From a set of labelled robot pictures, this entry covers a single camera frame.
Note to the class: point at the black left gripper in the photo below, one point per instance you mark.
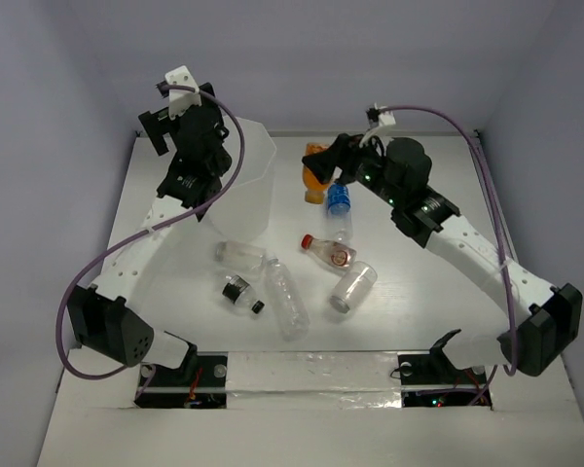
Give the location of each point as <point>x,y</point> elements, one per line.
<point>157,123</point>

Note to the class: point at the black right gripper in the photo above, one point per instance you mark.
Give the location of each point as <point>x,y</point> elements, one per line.
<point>348,146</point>

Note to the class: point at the orange juice bottle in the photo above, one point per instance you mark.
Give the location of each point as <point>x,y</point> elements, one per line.
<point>315,191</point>

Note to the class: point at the blue label water bottle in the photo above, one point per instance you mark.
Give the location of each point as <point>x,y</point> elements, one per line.
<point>338,214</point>

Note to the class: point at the red cap clear bottle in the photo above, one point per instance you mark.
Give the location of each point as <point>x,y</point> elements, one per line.
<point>333,253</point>

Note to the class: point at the large ribbed clear bottle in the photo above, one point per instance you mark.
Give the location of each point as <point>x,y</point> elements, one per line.
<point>285,299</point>

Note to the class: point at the small black cap bottle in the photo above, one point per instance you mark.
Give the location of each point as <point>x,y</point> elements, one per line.
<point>241,294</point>

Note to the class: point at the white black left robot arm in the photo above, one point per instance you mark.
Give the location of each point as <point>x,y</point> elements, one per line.
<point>105,316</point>

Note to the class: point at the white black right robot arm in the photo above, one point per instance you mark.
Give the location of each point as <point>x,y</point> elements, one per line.
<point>543,318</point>

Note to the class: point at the white translucent plastic bin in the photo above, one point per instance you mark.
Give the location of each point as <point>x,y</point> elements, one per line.
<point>243,213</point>

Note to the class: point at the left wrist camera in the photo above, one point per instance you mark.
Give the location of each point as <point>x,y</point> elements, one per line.
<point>181,90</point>

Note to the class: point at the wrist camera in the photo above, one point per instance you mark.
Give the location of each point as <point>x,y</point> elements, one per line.
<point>181,90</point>
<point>381,122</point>

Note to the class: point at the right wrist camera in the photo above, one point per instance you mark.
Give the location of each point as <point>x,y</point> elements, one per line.
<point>381,122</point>

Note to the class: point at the silver taped front rail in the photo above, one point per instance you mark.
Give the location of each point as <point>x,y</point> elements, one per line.
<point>260,381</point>

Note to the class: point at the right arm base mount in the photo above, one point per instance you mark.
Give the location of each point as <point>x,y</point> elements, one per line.
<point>429,380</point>

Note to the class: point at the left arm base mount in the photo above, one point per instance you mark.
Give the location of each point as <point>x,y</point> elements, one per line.
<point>200,385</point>

